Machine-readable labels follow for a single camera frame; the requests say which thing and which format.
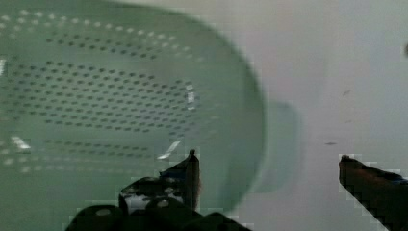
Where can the green plastic strainer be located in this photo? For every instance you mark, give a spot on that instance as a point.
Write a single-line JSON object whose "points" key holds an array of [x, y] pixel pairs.
{"points": [[96, 94]]}

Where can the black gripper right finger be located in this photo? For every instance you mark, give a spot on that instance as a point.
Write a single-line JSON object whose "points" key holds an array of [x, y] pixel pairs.
{"points": [[382, 193]]}

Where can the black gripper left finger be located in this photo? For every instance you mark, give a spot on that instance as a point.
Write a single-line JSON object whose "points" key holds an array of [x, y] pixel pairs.
{"points": [[167, 202]]}

